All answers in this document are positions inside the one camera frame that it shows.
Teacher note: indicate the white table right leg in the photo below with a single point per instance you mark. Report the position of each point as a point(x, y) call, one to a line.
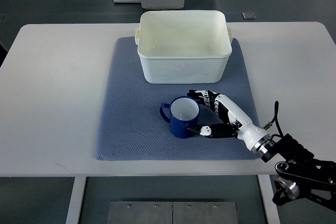
point(270, 208)

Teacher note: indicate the white plastic box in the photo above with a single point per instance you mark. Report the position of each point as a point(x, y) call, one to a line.
point(183, 46)

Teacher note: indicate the white table leg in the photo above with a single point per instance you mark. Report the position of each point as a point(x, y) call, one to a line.
point(76, 199)
point(270, 208)

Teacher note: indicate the white table left leg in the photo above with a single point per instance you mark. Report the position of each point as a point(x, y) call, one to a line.
point(76, 199)

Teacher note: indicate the small grey floor plate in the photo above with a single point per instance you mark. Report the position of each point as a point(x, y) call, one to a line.
point(249, 16)

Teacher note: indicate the blue enamel mug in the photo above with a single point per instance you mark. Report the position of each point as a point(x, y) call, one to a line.
point(182, 113)

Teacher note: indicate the grey metal floor plate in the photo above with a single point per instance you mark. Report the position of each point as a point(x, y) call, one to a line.
point(172, 212)

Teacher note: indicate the blue quilted mat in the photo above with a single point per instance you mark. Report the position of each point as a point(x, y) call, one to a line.
point(131, 127)

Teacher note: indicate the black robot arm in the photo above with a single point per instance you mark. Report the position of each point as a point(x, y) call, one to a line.
point(300, 175)

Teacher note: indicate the grey floor bracket bar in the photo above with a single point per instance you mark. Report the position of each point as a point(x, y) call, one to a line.
point(127, 1)

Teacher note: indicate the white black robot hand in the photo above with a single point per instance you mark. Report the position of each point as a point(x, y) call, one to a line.
point(235, 122)

